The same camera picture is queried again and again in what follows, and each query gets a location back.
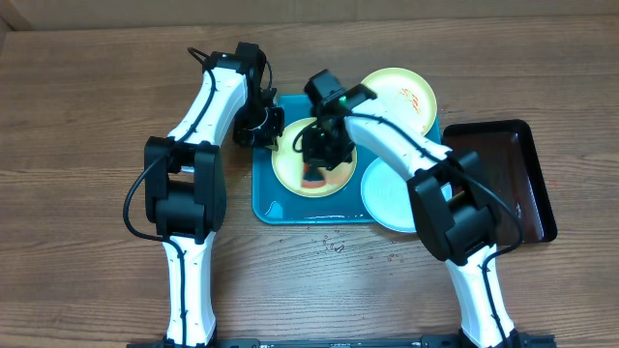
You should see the orange black sponge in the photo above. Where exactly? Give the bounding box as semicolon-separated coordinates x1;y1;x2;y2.
301;163;326;189

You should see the yellow plate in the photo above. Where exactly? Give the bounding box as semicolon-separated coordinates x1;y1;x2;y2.
272;117;357;198
362;68;437;135

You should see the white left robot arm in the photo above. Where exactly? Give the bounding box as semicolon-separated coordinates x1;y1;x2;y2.
137;43;284;347

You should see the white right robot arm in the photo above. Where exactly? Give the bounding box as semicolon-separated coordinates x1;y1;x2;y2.
293;70;520;347

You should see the black rectangular tray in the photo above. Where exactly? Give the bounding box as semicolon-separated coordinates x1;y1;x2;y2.
442;119;558;244

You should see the light blue plate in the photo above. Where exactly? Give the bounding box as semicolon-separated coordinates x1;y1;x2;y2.
361;159;416;234

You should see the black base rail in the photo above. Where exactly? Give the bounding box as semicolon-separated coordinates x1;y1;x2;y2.
127;333;557;348

